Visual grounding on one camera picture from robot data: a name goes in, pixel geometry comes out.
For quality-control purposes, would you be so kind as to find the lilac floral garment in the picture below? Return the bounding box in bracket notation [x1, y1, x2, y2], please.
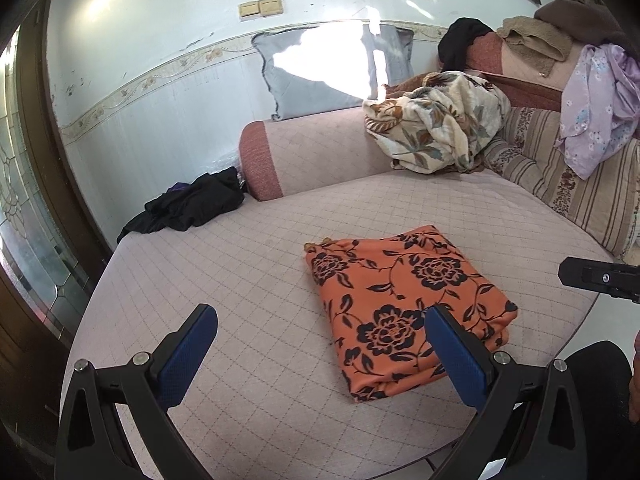
[555, 43, 640, 181]

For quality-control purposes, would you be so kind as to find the striped floral cushion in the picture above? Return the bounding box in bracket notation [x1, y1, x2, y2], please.
[482, 106, 640, 257]

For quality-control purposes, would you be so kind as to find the brown cloth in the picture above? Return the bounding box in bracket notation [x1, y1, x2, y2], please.
[534, 0, 631, 51]

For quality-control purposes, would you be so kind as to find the cream floral blanket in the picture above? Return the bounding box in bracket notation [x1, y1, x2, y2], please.
[362, 71, 512, 175]

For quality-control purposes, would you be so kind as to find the tan fleece towel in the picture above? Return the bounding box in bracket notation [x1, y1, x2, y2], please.
[496, 15, 573, 61]

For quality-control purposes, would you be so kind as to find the pink quilted sofa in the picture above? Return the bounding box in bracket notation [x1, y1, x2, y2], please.
[60, 30, 640, 480]

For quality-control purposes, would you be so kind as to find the person's leg in black pants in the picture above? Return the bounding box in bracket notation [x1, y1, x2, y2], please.
[565, 340, 640, 461]

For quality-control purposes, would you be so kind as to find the black cloth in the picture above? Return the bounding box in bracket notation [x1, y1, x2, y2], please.
[438, 17, 496, 72]

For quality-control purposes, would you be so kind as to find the patterned glass door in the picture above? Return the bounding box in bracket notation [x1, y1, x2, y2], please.
[0, 25, 96, 331]

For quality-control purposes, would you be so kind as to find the orange black floral garment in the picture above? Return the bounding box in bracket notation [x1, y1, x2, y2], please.
[304, 225, 519, 404]

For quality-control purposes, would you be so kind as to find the black clothes pile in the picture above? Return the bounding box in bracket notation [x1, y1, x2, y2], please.
[116, 166, 246, 235]

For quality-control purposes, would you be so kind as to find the pink sofa bolster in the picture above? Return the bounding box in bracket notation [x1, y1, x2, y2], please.
[238, 107, 401, 202]

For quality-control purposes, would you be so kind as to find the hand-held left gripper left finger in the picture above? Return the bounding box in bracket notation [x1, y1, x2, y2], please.
[54, 303, 219, 480]

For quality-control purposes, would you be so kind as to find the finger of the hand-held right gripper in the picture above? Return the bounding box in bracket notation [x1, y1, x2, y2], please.
[558, 256, 640, 304]

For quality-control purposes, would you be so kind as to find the grey pillow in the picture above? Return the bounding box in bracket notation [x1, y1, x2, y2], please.
[251, 25, 416, 121]

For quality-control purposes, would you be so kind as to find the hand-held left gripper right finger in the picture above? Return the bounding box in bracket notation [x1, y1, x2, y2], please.
[424, 305, 591, 480]

